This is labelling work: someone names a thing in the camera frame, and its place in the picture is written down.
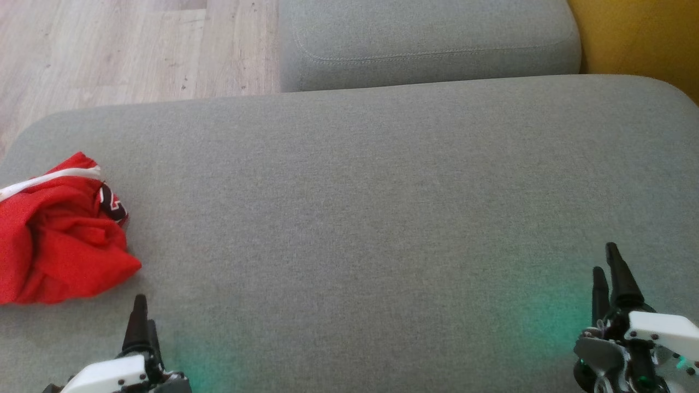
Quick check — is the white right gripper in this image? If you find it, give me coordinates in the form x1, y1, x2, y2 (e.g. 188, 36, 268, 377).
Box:
573, 242, 699, 393

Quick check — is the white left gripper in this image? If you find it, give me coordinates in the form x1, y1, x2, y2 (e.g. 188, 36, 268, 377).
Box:
44, 294, 193, 393

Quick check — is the red shirt with white trim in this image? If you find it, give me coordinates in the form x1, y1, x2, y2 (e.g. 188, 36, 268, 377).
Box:
0, 152, 143, 305

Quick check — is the large grey sofa seat cushion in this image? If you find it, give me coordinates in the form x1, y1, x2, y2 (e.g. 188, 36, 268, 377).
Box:
0, 74, 699, 393

